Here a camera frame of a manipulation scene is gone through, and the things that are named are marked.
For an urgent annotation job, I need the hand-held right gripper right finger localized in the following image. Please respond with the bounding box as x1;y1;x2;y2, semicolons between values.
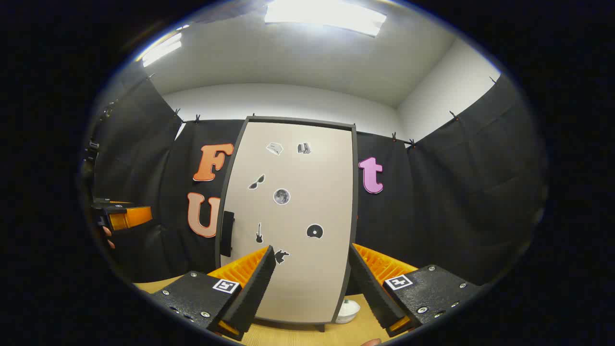
347;243;483;338

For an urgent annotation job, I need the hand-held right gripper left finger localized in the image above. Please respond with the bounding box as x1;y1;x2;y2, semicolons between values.
149;245;277;342

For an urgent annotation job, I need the grey cabinet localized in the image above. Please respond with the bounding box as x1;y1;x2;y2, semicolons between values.
215;115;360;333

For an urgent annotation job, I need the white round dish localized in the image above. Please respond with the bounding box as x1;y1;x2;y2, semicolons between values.
335;299;361;324

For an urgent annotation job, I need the black stand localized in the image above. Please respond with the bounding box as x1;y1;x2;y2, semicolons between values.
82;99;118;166

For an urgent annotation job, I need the row of small cloth clips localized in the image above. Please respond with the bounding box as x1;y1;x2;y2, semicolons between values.
173;74;498;147

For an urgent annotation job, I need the black backdrop cloth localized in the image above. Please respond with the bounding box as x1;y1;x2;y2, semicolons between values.
79;62;548;289

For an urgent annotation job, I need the large ceiling light panel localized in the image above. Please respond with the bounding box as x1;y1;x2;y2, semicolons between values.
264;0;387;38

